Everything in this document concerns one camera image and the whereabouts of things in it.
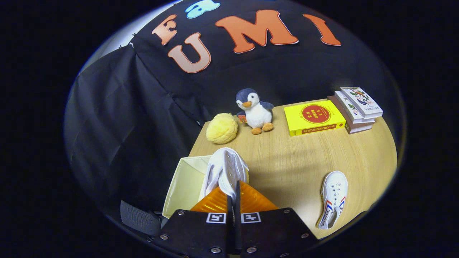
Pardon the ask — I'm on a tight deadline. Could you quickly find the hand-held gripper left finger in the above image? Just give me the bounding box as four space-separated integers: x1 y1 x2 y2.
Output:
152 186 235 258

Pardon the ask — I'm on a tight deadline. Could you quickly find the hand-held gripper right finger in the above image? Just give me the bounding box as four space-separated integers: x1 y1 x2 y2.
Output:
235 181 320 258

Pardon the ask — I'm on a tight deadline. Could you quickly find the cream fabric storage box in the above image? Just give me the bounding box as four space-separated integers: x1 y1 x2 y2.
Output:
162 155 213 219

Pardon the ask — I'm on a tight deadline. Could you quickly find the white canvas shoe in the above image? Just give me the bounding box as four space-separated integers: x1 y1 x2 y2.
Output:
318 171 349 230
198 147 250 202

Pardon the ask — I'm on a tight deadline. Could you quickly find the grey ribbed panel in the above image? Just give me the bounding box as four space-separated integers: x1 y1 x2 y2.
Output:
120 201 162 236

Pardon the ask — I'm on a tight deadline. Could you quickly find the yellow round plush toy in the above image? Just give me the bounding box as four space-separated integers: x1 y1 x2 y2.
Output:
206 113 239 144

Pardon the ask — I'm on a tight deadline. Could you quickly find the penguin plush toy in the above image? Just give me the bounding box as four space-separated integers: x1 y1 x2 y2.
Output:
236 88 275 135

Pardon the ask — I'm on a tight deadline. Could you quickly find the yellow book with red circle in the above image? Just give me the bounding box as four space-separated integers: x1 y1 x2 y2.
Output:
284 100 346 137

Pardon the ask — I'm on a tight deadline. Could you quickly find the brown book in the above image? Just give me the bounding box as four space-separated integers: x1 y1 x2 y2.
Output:
327 95 375 134

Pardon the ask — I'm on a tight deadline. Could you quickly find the black backdrop cloth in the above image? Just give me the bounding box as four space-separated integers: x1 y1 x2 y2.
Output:
65 0 404 217

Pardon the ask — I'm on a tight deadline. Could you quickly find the white illustrated book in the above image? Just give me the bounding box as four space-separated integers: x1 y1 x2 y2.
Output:
334 91 375 124
340 87 383 119

